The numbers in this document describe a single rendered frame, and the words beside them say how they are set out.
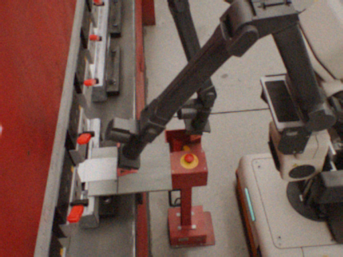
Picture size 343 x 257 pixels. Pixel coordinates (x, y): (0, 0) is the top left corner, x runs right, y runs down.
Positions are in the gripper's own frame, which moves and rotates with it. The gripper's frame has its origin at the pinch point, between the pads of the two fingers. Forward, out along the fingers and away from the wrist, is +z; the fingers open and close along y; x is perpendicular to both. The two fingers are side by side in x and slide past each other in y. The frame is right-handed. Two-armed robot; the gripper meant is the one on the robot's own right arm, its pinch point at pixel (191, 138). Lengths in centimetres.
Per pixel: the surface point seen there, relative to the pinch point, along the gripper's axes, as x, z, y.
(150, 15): -191, 70, -6
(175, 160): 8.7, 4.1, 7.1
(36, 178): 54, -55, 50
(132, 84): -27.4, -1.5, 24.1
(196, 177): 14.8, 6.4, -1.6
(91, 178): 26.9, -10.5, 40.0
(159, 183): 31.3, -15.6, 18.9
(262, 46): -148, 58, -97
